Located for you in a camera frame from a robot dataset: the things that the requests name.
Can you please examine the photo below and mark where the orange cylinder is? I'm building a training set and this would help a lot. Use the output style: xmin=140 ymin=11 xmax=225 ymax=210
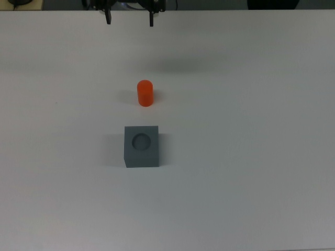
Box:
xmin=137 ymin=79 xmax=154 ymax=108

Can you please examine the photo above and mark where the grey block with round hole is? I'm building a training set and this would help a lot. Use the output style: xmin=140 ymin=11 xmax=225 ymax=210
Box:
xmin=122 ymin=125 xmax=160 ymax=168

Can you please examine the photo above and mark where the black rounded object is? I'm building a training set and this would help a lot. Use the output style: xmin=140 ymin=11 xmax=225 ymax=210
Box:
xmin=247 ymin=0 xmax=301 ymax=10

